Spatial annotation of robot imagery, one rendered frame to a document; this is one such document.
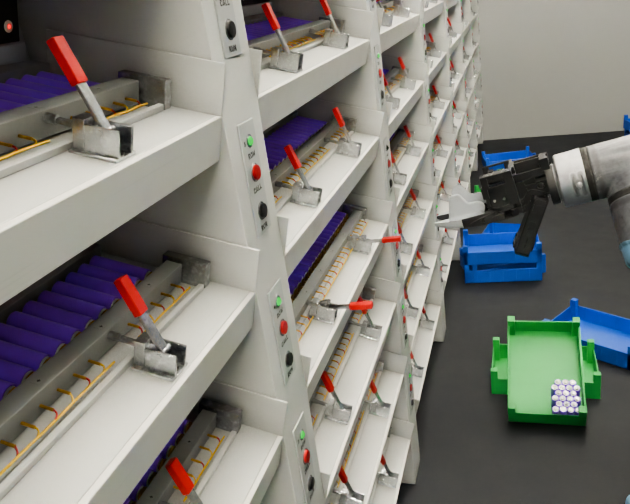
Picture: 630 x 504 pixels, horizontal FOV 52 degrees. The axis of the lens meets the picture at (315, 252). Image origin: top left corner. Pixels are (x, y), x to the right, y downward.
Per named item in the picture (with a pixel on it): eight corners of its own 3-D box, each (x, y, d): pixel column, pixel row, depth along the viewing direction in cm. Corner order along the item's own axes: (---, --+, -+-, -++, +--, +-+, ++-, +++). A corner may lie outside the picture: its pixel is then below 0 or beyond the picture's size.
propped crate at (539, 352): (586, 426, 175) (587, 413, 169) (508, 421, 181) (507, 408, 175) (578, 331, 193) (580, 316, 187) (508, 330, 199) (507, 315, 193)
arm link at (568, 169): (589, 191, 112) (594, 209, 103) (559, 198, 114) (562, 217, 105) (577, 142, 109) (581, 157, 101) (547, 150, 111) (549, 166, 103)
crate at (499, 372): (593, 361, 202) (593, 338, 199) (600, 399, 184) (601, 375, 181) (493, 357, 211) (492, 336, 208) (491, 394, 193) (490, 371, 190)
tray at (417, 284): (434, 267, 214) (443, 229, 208) (406, 367, 161) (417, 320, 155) (374, 252, 218) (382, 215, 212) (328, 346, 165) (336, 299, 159)
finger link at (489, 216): (460, 213, 114) (509, 198, 112) (463, 222, 115) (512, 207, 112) (461, 221, 110) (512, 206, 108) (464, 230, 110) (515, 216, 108)
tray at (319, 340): (384, 242, 139) (393, 201, 135) (302, 415, 86) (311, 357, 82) (296, 221, 143) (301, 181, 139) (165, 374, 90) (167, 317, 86)
